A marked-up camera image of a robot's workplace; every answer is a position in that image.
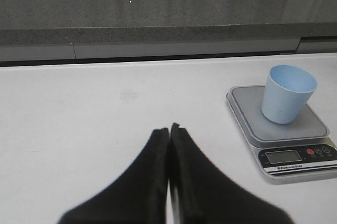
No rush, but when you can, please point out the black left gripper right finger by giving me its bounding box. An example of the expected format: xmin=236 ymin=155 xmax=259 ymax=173
xmin=169 ymin=124 xmax=292 ymax=223

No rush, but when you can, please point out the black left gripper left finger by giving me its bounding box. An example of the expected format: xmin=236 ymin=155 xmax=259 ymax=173
xmin=59 ymin=128 xmax=169 ymax=223

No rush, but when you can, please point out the light blue plastic cup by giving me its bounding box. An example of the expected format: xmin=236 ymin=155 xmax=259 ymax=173
xmin=261 ymin=65 xmax=318 ymax=124

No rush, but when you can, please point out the silver digital kitchen scale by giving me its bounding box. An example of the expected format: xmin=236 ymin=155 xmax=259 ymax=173
xmin=226 ymin=85 xmax=336 ymax=184

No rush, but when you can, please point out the grey stone counter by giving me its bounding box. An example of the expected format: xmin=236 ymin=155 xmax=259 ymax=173
xmin=1 ymin=0 xmax=336 ymax=64

